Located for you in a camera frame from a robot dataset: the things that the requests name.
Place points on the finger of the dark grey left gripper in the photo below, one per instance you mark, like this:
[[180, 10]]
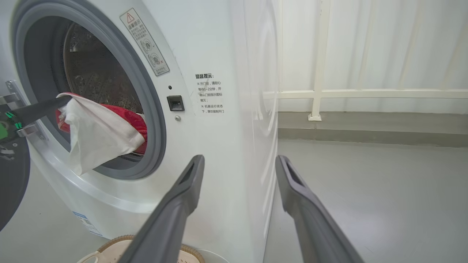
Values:
[[40, 109]]

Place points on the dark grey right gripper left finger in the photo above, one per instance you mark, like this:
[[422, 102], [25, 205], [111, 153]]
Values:
[[172, 226]]

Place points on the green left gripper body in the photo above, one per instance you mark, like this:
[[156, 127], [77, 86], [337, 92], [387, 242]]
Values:
[[7, 128]]

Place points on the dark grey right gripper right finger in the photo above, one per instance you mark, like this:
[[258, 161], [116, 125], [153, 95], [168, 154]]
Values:
[[314, 233]]

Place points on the black round glass washer door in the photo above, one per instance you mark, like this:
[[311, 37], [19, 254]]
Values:
[[11, 182]]

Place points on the red and white garment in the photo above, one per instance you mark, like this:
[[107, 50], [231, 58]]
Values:
[[98, 138]]

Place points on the cream laundry basket brown rim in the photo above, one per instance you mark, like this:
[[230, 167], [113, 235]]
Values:
[[117, 246]]

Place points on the white front-load washing machine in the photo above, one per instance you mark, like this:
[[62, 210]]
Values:
[[212, 146]]

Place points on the black door lock socket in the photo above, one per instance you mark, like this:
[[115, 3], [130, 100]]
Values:
[[175, 103]]

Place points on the round white filter cover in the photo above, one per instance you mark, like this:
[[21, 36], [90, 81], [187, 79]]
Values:
[[215, 257]]

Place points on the blue energy label sticker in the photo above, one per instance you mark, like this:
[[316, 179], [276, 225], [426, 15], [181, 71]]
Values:
[[86, 223]]

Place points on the grey warning sticker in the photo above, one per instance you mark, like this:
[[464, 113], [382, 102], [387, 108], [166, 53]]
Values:
[[144, 42]]

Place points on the white metal railing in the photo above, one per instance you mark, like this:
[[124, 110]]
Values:
[[318, 73]]

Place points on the white curtain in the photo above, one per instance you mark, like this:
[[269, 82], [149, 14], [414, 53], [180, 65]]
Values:
[[402, 44]]

